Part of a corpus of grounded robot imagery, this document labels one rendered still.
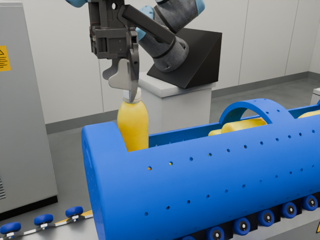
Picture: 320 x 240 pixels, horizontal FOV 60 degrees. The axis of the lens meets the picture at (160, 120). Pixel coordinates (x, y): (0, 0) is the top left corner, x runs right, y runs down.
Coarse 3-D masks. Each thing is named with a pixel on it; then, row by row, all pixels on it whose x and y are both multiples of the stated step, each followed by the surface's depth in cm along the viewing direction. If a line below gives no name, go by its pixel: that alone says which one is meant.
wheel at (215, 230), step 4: (208, 228) 65; (212, 228) 65; (216, 228) 65; (220, 228) 65; (208, 232) 65; (212, 232) 65; (216, 232) 65; (220, 232) 65; (208, 236) 64; (212, 236) 64; (216, 236) 64; (220, 236) 65; (224, 236) 65
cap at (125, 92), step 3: (138, 87) 61; (123, 90) 60; (126, 90) 59; (138, 90) 59; (123, 93) 60; (126, 93) 59; (138, 93) 60; (126, 96) 59; (138, 96) 60; (129, 99) 60; (135, 99) 60
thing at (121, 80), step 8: (120, 64) 54; (128, 64) 55; (120, 72) 55; (128, 72) 56; (112, 80) 55; (120, 80) 55; (128, 80) 56; (136, 80) 55; (120, 88) 56; (128, 88) 56; (136, 88) 57
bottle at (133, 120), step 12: (120, 108) 61; (132, 108) 60; (144, 108) 61; (120, 120) 61; (132, 120) 60; (144, 120) 61; (120, 132) 62; (132, 132) 61; (144, 132) 62; (132, 144) 62; (144, 144) 64
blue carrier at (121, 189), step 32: (96, 128) 56; (192, 128) 80; (256, 128) 61; (288, 128) 63; (96, 160) 49; (128, 160) 50; (160, 160) 52; (192, 160) 54; (224, 160) 56; (256, 160) 58; (288, 160) 61; (96, 192) 51; (128, 192) 48; (160, 192) 50; (192, 192) 53; (224, 192) 55; (256, 192) 59; (288, 192) 64; (96, 224) 64; (128, 224) 49; (160, 224) 52; (192, 224) 56
